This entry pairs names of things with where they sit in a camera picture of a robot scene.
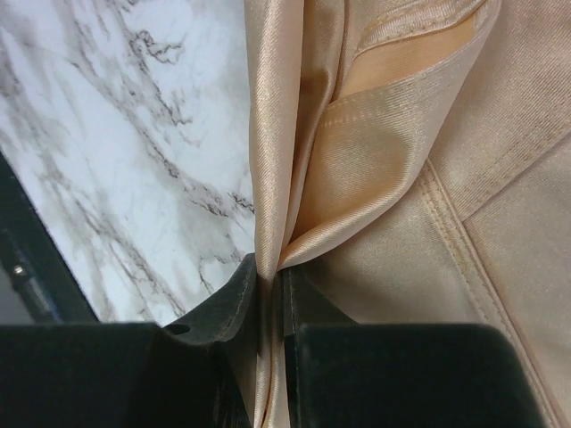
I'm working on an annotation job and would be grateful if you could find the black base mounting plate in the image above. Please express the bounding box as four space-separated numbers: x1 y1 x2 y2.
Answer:
1 158 98 324

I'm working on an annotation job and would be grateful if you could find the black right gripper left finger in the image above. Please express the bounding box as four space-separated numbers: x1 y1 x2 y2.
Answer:
1 255 258 427

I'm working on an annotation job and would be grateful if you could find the peach cloth napkin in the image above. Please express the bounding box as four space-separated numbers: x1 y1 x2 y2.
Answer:
244 1 570 427

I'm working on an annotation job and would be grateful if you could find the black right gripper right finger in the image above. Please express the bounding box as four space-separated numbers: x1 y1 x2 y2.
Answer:
274 266 558 427

